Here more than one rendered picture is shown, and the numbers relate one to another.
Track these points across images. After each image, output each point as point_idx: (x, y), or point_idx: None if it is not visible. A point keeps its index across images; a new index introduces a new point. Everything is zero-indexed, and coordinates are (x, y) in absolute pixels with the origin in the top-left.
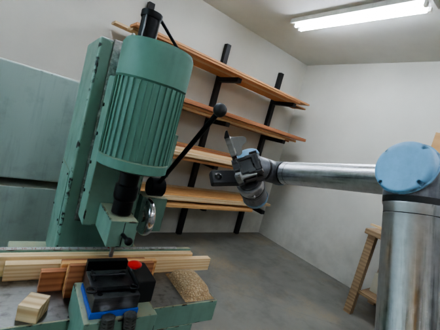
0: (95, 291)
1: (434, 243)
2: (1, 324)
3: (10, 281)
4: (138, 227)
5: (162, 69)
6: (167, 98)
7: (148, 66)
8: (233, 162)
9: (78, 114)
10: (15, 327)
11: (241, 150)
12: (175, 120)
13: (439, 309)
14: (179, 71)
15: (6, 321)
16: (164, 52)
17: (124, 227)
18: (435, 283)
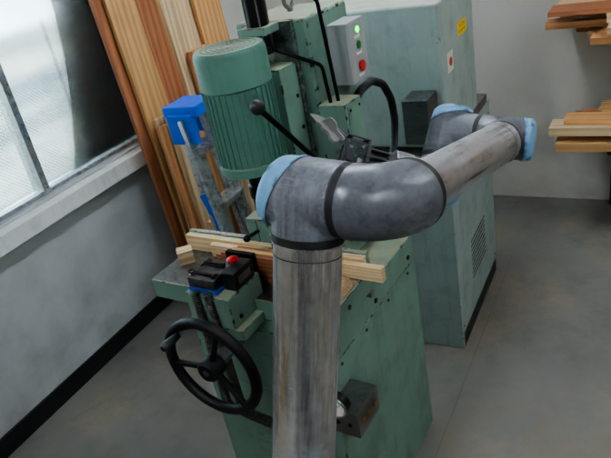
0: (191, 273)
1: (277, 288)
2: (184, 283)
3: (216, 257)
4: None
5: (206, 82)
6: (224, 105)
7: (200, 82)
8: (335, 152)
9: None
10: (187, 286)
11: (339, 134)
12: (248, 120)
13: (285, 361)
14: (221, 77)
15: (187, 282)
16: (201, 66)
17: (255, 224)
18: (278, 332)
